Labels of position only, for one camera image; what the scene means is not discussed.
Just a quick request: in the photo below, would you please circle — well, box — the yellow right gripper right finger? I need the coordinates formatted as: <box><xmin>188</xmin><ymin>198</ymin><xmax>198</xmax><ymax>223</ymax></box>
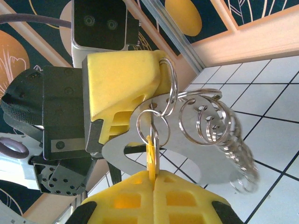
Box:
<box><xmin>154</xmin><ymin>169</ymin><xmax>244</xmax><ymax>224</ymax></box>

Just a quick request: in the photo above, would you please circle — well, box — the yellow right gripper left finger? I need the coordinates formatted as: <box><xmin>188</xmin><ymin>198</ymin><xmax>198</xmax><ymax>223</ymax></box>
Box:
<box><xmin>66</xmin><ymin>170</ymin><xmax>155</xmax><ymax>224</ymax></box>

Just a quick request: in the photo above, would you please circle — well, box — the small silver split ring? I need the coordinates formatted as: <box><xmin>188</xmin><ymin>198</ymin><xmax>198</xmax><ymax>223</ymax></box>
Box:
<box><xmin>136</xmin><ymin>109</ymin><xmax>171</xmax><ymax>148</ymax></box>

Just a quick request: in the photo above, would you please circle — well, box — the yellow-capped key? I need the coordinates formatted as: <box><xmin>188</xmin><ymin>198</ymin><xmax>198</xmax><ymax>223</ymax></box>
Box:
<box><xmin>145</xmin><ymin>126</ymin><xmax>161</xmax><ymax>184</ymax></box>

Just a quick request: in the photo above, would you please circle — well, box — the silver keyring plate with rings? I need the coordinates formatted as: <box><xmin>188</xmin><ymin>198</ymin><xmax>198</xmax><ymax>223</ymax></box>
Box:
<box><xmin>101</xmin><ymin>87</ymin><xmax>260</xmax><ymax>195</ymax></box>

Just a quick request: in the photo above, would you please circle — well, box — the large silver split ring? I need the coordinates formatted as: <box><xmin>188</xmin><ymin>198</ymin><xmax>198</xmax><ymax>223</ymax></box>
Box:
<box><xmin>159</xmin><ymin>57</ymin><xmax>178</xmax><ymax>118</ymax></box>

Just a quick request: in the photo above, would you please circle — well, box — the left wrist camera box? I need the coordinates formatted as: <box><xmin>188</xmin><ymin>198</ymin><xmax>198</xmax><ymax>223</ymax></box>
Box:
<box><xmin>71</xmin><ymin>0</ymin><xmax>141</xmax><ymax>68</ymax></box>

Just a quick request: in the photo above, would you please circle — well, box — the aluminium frame post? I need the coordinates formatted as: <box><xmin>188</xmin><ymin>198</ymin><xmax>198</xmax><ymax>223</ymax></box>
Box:
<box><xmin>140</xmin><ymin>0</ymin><xmax>205</xmax><ymax>73</ymax></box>

